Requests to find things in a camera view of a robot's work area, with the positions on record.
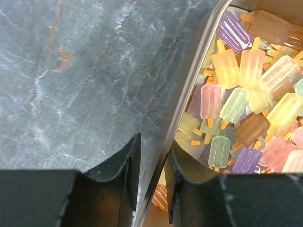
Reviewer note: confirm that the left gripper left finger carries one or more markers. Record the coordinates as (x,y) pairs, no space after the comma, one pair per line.
(104,196)

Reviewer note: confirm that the brown tin of popsicle candies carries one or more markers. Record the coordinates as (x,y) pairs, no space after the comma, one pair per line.
(238,104)

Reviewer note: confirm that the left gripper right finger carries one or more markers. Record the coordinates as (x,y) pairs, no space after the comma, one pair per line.
(201,197)

